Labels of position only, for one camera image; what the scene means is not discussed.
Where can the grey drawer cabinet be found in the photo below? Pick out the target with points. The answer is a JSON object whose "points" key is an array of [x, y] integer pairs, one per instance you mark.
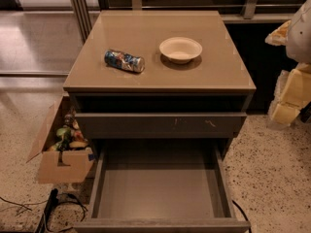
{"points": [[217, 81]]}

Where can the open grey middle drawer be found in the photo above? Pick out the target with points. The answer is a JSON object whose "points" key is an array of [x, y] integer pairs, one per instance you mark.
{"points": [[161, 186]]}

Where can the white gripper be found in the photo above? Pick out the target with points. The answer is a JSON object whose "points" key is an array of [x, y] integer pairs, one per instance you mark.
{"points": [[300, 40]]}

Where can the blue silver redbull can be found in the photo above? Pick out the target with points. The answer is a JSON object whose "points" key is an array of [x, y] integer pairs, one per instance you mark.
{"points": [[124, 61]]}

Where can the black power strip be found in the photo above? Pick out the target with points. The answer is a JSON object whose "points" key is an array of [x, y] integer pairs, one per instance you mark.
{"points": [[50, 206]]}

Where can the closed grey top drawer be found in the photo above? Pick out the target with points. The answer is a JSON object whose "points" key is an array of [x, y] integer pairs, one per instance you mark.
{"points": [[160, 125]]}

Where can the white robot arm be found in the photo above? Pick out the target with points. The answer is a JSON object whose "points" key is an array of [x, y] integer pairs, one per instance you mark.
{"points": [[298, 46]]}

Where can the toy items in box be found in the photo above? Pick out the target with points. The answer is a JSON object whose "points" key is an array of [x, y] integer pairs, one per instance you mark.
{"points": [[69, 136]]}

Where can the metal window frame post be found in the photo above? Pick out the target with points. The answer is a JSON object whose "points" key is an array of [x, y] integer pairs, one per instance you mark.
{"points": [[82, 16]]}

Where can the open cardboard box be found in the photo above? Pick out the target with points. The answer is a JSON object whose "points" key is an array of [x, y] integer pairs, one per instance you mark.
{"points": [[70, 166]]}

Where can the white paper bowl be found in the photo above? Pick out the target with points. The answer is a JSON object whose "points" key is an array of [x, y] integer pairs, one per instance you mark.
{"points": [[180, 50]]}

